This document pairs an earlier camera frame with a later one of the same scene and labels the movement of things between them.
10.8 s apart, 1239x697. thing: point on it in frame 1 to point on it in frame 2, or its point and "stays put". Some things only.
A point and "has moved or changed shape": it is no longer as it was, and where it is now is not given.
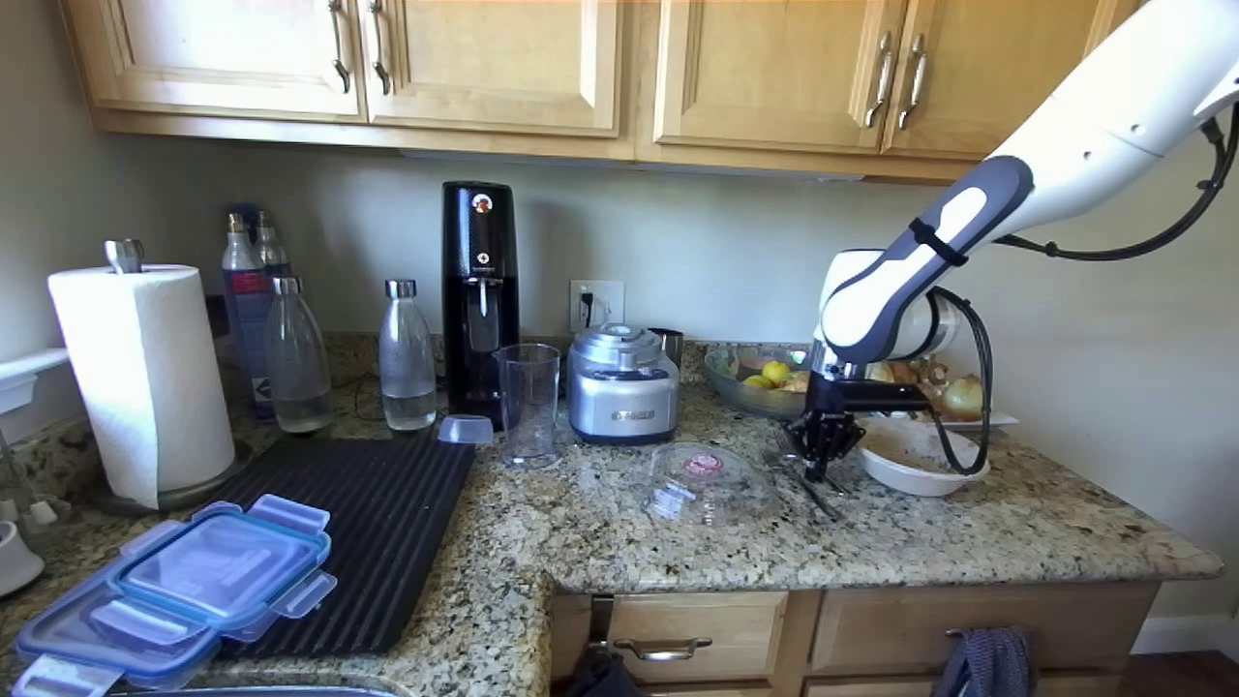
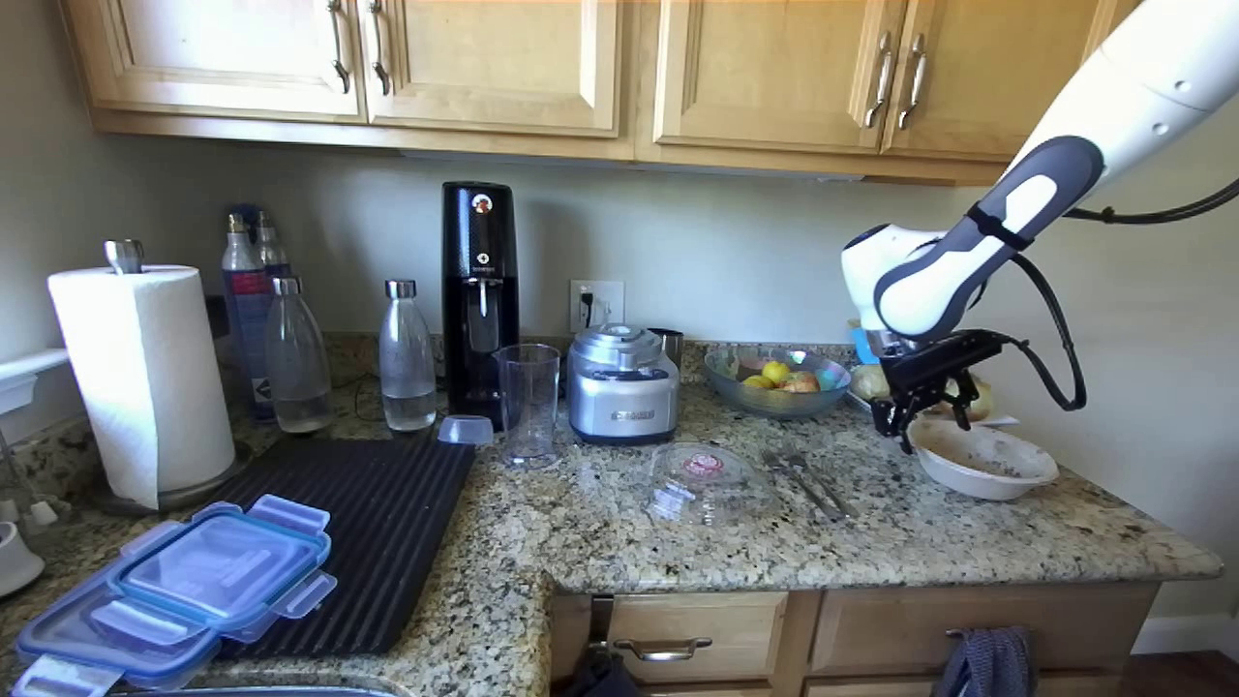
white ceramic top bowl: [910, 453] has moved or changed shape
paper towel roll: [147, 372] stays put
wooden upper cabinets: [782, 85] stays put
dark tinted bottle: [244, 312] stays put
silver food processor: [622, 383] stays put
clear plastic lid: [699, 481] stays put
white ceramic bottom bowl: [921, 492] to [988, 485]
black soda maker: [481, 293] stays put
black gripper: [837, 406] to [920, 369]
